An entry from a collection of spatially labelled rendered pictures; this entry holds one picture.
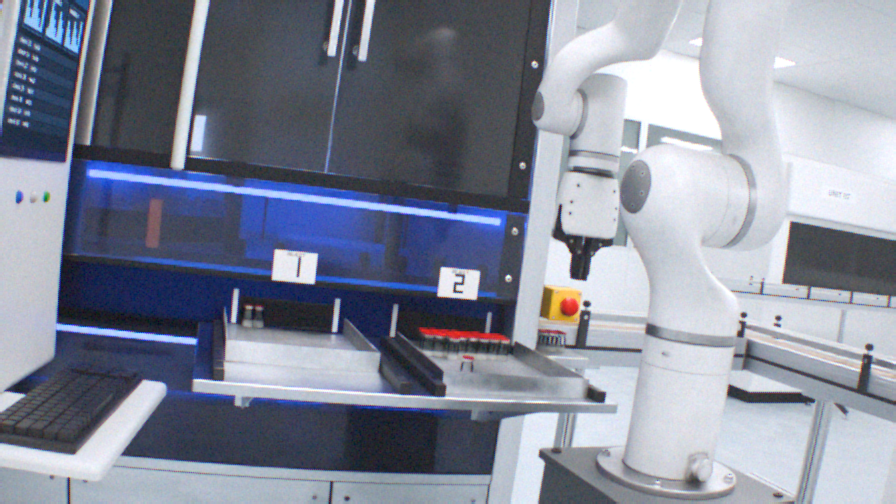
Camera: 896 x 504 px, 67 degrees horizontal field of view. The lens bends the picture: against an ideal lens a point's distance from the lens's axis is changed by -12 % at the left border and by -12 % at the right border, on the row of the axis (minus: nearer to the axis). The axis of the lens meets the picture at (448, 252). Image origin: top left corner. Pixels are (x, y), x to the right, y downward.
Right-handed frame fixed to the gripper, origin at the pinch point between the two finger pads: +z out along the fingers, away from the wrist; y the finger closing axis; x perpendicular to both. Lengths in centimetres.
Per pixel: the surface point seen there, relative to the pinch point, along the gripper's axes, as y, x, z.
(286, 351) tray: 43.6, -13.8, 19.7
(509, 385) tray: 8.6, -2.2, 20.5
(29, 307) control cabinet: 88, -18, 18
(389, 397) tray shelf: 29.1, 0.4, 22.7
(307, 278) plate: 38, -40, 10
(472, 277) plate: 3.6, -39.0, 6.6
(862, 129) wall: -610, -489, -162
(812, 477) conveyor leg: -88, -21, 47
